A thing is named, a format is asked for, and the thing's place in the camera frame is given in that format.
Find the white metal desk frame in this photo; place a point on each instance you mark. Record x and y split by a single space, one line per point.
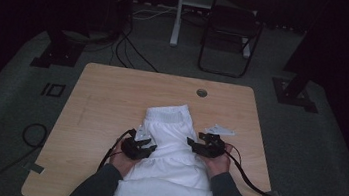
175 27

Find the black stand base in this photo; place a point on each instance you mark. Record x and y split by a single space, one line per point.
292 92
62 54

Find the person's left hand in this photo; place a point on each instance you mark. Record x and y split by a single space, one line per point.
120 163

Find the dark equipment tower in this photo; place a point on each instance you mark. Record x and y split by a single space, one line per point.
120 4

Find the person's right hand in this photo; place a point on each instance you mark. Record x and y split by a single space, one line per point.
219 165

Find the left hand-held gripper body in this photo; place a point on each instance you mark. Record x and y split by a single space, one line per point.
132 148

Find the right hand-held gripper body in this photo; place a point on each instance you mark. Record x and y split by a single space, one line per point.
213 146

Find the black folding chair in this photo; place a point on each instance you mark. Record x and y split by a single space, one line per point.
234 21

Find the white skirt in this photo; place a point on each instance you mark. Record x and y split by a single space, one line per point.
170 171

